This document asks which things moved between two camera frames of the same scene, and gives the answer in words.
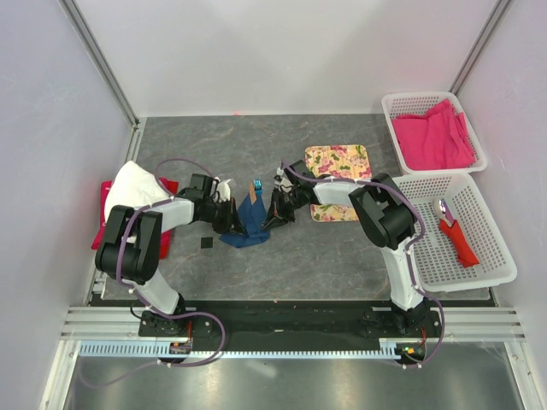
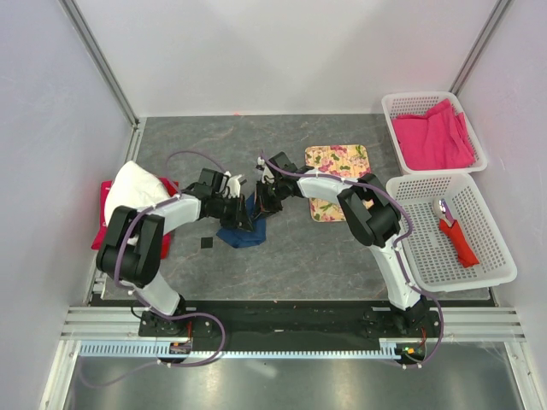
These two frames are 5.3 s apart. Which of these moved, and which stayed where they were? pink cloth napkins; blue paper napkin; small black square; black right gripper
Moved: black right gripper
Stayed: blue paper napkin; pink cloth napkins; small black square
